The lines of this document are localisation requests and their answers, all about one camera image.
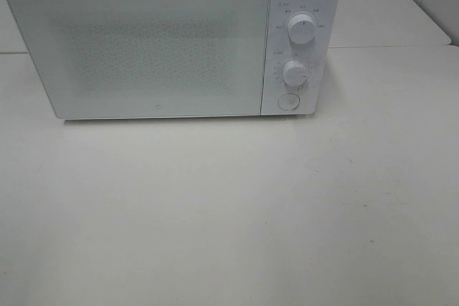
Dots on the white microwave door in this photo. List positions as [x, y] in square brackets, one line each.
[103, 59]

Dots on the round door release button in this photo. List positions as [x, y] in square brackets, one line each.
[289, 102]

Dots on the white upper power knob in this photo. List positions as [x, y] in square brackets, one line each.
[301, 27]

